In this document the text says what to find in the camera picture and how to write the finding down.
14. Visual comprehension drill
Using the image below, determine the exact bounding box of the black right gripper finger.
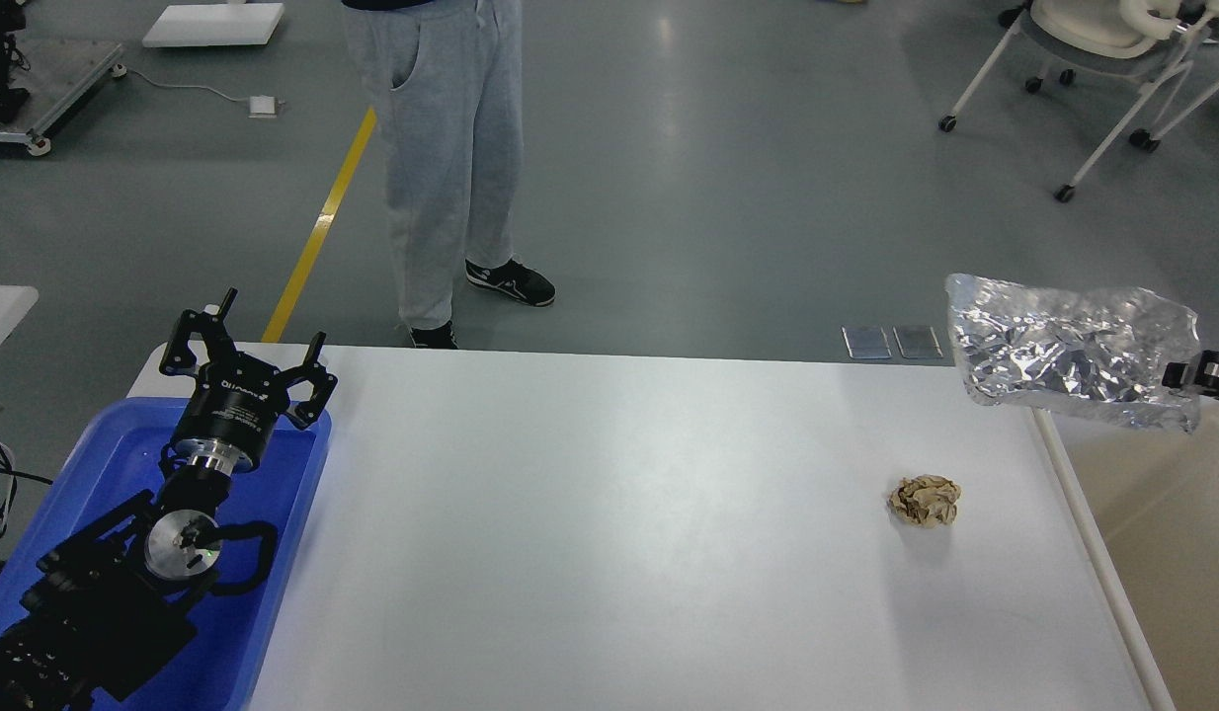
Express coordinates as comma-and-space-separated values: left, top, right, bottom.
1162, 350, 1219, 400

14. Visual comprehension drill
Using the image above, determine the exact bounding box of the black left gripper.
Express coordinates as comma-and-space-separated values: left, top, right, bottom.
158, 288, 338, 472

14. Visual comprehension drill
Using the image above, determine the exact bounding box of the silver foil bag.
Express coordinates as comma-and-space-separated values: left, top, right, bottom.
945, 274, 1201, 433

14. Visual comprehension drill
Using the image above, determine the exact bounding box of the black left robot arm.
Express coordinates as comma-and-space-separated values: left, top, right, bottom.
0, 289, 338, 710

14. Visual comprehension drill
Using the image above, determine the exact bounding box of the beige plastic bin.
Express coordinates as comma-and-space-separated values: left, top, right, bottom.
1035, 400, 1219, 710

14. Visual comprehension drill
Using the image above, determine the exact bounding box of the blue plastic bin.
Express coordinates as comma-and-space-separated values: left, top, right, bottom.
0, 398, 333, 711

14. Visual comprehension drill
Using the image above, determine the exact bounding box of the right metal floor plate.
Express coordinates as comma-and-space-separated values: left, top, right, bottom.
891, 324, 944, 360

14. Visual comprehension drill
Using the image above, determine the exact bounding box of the metal floor plate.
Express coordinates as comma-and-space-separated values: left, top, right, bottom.
844, 324, 891, 360
891, 324, 944, 360

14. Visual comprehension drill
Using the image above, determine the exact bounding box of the crumpled brown paper ball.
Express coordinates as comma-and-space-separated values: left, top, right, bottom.
887, 474, 963, 529

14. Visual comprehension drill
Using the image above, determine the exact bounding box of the person in grey sweatpants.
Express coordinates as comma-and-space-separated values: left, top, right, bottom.
343, 1, 556, 350

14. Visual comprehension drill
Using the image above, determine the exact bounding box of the white foam board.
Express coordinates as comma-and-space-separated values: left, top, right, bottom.
141, 2, 285, 48

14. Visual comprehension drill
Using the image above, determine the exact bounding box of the white office chair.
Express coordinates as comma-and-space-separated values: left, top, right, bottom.
937, 1, 1219, 202

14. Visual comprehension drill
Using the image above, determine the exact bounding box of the left metal floor plate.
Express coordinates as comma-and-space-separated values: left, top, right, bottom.
844, 324, 891, 360

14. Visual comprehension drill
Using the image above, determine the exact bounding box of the wheeled metal platform cart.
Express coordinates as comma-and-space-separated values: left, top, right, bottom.
0, 1, 126, 157

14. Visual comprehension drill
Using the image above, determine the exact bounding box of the white power adapter with cable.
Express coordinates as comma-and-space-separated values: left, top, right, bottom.
116, 63, 284, 120

